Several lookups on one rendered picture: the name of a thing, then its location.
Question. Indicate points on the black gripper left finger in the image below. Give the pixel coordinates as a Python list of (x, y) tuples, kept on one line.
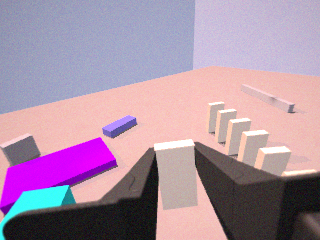
[(128, 211)]

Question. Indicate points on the purple rectangular block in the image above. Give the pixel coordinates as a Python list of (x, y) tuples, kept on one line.
[(118, 126)]

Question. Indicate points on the magenta flat rectangular block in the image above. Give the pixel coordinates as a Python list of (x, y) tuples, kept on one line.
[(64, 167)]

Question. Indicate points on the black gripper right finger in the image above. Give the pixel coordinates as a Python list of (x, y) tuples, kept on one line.
[(252, 204)]

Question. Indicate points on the cyan rectangular block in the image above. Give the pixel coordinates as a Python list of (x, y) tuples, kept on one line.
[(40, 198)]

